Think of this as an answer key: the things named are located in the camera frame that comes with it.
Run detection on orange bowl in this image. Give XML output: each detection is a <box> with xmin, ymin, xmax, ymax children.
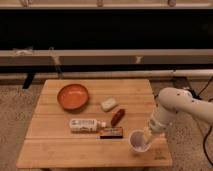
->
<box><xmin>57</xmin><ymin>84</ymin><xmax>89</xmax><ymax>110</ymax></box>

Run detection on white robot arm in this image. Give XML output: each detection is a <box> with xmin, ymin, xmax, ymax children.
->
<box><xmin>144</xmin><ymin>87</ymin><xmax>213</xmax><ymax>149</ymax></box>

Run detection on wooden table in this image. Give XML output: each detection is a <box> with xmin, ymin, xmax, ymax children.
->
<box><xmin>16</xmin><ymin>79</ymin><xmax>172</xmax><ymax>169</ymax></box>

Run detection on white plastic bottle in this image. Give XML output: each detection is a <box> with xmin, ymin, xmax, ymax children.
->
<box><xmin>69</xmin><ymin>119</ymin><xmax>107</xmax><ymax>132</ymax></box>

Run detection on white ceramic cup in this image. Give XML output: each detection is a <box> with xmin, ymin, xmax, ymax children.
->
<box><xmin>128</xmin><ymin>130</ymin><xmax>149</xmax><ymax>153</ymax></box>

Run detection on small dark orange box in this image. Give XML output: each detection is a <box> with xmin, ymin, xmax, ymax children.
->
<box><xmin>100</xmin><ymin>127</ymin><xmax>123</xmax><ymax>139</ymax></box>

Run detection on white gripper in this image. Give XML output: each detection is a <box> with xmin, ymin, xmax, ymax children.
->
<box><xmin>144</xmin><ymin>130</ymin><xmax>159</xmax><ymax>148</ymax></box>

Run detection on black power cable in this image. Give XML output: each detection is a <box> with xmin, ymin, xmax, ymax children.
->
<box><xmin>184</xmin><ymin>77</ymin><xmax>213</xmax><ymax>168</ymax></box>

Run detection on brown sausage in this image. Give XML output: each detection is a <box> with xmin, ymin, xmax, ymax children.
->
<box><xmin>111</xmin><ymin>109</ymin><xmax>125</xmax><ymax>126</ymax></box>

